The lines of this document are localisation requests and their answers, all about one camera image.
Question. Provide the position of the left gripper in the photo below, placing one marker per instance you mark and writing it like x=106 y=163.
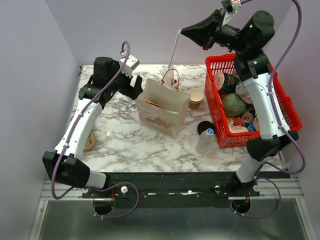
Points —
x=132 y=92

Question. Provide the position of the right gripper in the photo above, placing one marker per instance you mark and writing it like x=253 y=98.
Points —
x=203 y=33

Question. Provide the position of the paper takeout bag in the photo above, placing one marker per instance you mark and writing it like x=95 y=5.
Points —
x=163 y=108

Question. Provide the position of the single white straw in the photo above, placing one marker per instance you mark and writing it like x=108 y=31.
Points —
x=174 y=48

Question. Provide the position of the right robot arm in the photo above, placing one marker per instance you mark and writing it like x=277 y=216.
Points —
x=255 y=72

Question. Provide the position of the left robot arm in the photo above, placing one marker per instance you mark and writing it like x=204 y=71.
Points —
x=63 y=164

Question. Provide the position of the dark chip canister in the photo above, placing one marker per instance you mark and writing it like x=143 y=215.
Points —
x=226 y=83

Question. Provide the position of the grey crumpled bag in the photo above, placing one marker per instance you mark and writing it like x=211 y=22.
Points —
x=241 y=90

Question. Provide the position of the cardboard cup carrier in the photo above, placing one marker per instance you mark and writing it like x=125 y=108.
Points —
x=89 y=143

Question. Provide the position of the stack of black lids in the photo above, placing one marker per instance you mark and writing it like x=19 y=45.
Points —
x=204 y=125

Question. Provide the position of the green melon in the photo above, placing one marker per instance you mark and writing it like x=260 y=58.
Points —
x=233 y=105

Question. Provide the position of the clear plastic water bottle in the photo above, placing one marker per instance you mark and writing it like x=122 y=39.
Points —
x=205 y=141

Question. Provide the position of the red plastic basket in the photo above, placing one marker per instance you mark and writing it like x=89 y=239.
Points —
x=226 y=138

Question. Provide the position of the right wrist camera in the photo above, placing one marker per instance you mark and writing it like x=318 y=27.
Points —
x=231 y=8

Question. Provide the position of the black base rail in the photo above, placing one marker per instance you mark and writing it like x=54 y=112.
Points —
x=172 y=189

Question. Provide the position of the aluminium frame rail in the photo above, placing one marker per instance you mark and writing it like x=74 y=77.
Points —
x=289 y=188

